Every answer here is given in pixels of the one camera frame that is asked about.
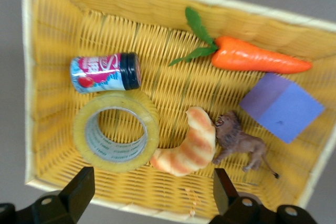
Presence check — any small jar with black lid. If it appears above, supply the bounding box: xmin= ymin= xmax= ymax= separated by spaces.
xmin=69 ymin=51 xmax=143 ymax=95

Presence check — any purple foam cube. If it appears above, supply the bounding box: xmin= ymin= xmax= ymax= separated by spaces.
xmin=238 ymin=72 xmax=327 ymax=145

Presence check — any yellow woven basket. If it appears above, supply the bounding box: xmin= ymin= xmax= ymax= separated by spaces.
xmin=20 ymin=0 xmax=336 ymax=221

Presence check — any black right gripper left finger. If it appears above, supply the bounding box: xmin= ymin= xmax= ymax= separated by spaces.
xmin=0 ymin=166 xmax=96 ymax=224

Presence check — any brown toy lion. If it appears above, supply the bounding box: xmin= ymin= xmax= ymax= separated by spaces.
xmin=212 ymin=110 xmax=280 ymax=180

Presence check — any orange toy carrot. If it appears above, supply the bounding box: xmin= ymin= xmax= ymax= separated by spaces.
xmin=167 ymin=6 xmax=314 ymax=75

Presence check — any striped toy croissant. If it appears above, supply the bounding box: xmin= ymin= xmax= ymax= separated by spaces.
xmin=149 ymin=106 xmax=217 ymax=178

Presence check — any clear packing tape roll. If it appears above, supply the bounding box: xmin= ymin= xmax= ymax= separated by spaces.
xmin=72 ymin=90 xmax=160 ymax=174

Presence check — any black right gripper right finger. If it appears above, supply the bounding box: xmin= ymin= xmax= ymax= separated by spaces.
xmin=209 ymin=167 xmax=317 ymax=224

